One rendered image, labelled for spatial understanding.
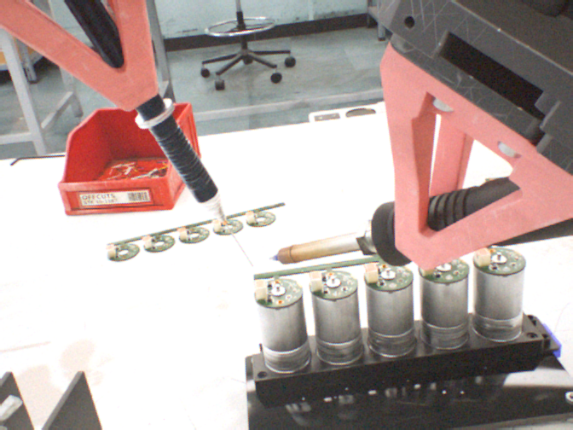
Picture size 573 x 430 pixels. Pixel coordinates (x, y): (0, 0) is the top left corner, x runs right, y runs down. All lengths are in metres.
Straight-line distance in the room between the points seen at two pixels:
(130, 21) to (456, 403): 0.23
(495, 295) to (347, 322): 0.07
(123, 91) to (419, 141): 0.11
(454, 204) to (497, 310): 0.13
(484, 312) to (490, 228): 0.15
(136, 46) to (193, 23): 4.48
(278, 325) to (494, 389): 0.11
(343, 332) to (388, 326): 0.02
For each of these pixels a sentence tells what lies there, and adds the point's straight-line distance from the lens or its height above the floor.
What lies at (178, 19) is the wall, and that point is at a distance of 4.73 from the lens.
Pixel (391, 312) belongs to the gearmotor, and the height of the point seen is 0.80.
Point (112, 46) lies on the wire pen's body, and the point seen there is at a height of 0.95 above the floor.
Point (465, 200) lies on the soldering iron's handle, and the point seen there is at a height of 0.89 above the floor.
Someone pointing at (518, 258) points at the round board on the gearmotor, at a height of 0.81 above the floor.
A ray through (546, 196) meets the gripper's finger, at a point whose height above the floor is 0.92.
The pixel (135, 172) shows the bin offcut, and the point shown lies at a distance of 0.66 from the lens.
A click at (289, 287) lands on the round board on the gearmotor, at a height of 0.81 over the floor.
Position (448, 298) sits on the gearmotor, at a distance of 0.33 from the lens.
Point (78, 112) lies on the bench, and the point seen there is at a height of 0.07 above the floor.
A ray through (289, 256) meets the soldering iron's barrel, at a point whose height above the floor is 0.85.
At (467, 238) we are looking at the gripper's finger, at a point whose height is 0.89.
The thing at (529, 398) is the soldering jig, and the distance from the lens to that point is 0.34.
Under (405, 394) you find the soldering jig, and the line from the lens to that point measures 0.34.
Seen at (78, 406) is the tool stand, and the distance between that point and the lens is 0.28.
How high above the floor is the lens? 0.99
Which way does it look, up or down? 27 degrees down
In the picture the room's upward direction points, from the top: 7 degrees counter-clockwise
